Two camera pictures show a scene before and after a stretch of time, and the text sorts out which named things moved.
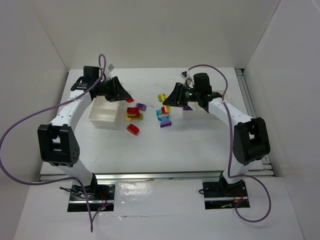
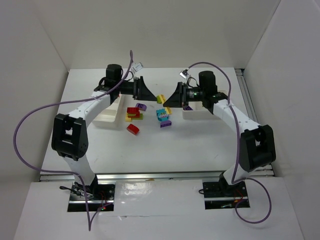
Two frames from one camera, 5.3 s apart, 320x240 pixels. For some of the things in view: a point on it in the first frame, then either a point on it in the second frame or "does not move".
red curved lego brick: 133,129 does not move
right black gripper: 180,94 does not move
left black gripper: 110,88 → 136,88
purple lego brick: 187,107 does not move
